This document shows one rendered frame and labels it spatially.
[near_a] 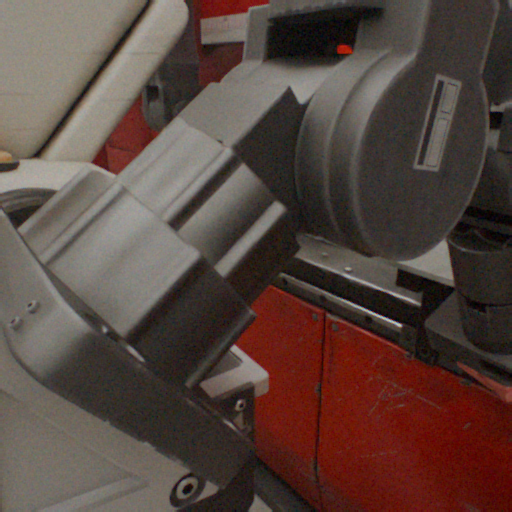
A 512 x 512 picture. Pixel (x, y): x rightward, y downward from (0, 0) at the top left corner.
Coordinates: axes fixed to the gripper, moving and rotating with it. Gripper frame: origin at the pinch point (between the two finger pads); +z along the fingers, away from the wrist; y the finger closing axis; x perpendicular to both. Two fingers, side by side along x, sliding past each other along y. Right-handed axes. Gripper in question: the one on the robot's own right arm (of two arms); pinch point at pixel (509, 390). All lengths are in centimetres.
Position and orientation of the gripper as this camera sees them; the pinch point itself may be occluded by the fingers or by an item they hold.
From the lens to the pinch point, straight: 49.7
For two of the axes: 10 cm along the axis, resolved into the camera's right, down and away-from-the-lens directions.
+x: -7.3, 6.1, -3.1
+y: -5.7, -3.0, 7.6
